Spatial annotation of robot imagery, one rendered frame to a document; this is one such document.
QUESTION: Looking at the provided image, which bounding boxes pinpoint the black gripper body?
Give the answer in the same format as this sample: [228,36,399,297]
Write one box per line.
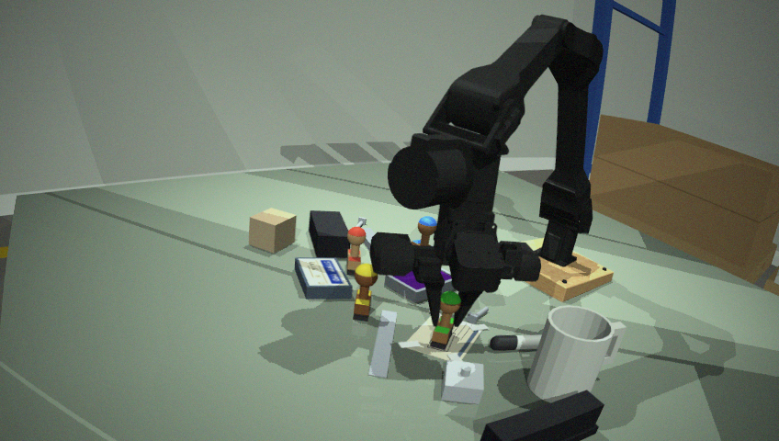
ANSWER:
[369,199,541,282]

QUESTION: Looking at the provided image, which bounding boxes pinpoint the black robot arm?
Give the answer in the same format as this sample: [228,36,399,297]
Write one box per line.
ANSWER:
[388,14,604,293]

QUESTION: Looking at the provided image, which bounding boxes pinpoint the brown rubber stamp with yellow knob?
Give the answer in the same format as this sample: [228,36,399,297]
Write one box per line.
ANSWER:
[353,264,378,322]

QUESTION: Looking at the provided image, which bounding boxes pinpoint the white cube with small button on top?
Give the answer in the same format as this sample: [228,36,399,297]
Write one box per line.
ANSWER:
[442,360,484,404]

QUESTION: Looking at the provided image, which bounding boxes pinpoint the wooden pass stamp with green knob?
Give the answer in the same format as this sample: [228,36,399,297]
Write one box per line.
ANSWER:
[430,291,461,350]

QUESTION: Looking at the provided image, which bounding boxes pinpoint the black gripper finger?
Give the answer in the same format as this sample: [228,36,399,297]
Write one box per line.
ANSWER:
[412,267,445,327]
[453,290,482,327]

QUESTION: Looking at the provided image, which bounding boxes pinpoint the grey mug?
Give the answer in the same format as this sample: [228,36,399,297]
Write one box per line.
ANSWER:
[527,305,627,403]

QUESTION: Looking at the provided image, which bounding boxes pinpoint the wooden rubber stamp with blue top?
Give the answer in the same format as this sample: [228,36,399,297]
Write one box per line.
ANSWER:
[412,216,437,246]

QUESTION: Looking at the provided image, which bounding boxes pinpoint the white inspection card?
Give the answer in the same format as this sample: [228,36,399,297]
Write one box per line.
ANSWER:
[399,317,489,362]

